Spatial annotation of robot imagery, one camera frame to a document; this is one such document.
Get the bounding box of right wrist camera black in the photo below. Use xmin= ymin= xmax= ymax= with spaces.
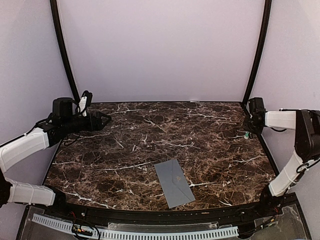
xmin=248 ymin=97 xmax=266 ymax=115

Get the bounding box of white slotted cable duct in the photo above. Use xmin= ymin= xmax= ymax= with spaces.
xmin=31 ymin=213 xmax=239 ymax=240

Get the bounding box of small electronics board with leds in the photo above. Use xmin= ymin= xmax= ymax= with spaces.
xmin=71 ymin=225 xmax=93 ymax=237

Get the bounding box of black frame post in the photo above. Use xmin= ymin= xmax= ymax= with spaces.
xmin=49 ymin=0 xmax=80 ymax=102
xmin=242 ymin=0 xmax=272 ymax=106

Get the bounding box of black left frame post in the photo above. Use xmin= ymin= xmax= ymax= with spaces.
xmin=49 ymin=0 xmax=80 ymax=102

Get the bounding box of black right frame post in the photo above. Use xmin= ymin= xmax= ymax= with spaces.
xmin=242 ymin=0 xmax=272 ymax=106

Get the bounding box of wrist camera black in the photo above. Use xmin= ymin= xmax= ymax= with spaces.
xmin=248 ymin=97 xmax=266 ymax=115
xmin=75 ymin=90 xmax=93 ymax=117

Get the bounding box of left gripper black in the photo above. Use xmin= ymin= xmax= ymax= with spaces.
xmin=62 ymin=111 xmax=111 ymax=135

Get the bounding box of grey envelope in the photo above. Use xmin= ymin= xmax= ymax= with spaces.
xmin=154 ymin=159 xmax=196 ymax=209

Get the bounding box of black front table rail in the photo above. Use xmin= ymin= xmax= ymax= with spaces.
xmin=42 ymin=188 xmax=286 ymax=232

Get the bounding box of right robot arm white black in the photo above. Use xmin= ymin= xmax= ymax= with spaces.
xmin=243 ymin=97 xmax=320 ymax=217

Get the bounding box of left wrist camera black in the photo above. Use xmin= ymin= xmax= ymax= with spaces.
xmin=75 ymin=90 xmax=93 ymax=117

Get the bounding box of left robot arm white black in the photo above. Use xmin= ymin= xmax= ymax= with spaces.
xmin=0 ymin=91 xmax=112 ymax=218

